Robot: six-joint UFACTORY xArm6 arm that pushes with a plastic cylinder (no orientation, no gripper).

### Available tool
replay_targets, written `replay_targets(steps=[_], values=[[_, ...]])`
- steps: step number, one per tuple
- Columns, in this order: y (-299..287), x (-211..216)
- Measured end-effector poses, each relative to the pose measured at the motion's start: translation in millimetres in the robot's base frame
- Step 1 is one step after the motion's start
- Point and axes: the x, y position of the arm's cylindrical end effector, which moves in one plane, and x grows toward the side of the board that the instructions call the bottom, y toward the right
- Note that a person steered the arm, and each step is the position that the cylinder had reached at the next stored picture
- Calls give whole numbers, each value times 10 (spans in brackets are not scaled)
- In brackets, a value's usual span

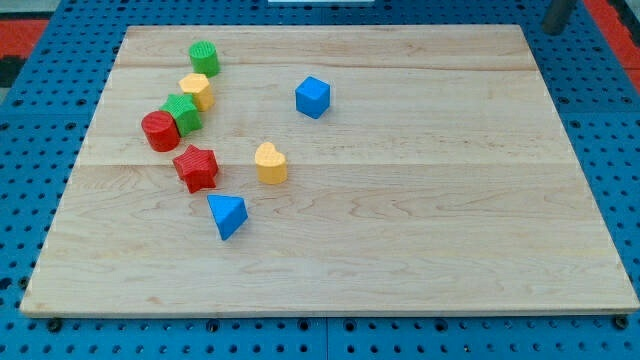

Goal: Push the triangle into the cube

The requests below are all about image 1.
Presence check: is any blue cube block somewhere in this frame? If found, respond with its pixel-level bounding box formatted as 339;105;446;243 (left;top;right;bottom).
295;76;331;119

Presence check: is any blue triangle block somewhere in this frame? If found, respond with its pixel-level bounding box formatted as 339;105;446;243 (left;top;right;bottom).
207;194;248;241

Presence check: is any yellow heart block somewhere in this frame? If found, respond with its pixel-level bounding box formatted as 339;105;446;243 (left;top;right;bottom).
254;142;288;185

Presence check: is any light wooden board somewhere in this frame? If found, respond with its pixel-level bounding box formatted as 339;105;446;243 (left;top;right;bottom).
21;25;639;318

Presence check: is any red star block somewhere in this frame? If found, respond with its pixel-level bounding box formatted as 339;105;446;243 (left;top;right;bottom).
172;145;219;193

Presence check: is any yellow hexagon block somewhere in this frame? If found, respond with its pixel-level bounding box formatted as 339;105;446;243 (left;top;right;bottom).
178;73;215;112

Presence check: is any green star block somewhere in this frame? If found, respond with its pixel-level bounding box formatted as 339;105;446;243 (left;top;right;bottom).
160;94;202;137

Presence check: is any red cylinder block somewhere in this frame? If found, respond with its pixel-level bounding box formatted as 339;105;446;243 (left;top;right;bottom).
141;110;180;152

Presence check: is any green cylinder block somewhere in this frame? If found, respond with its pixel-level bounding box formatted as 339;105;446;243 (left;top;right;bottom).
189;40;220;77

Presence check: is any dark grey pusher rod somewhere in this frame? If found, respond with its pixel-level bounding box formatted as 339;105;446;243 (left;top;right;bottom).
541;0;577;36

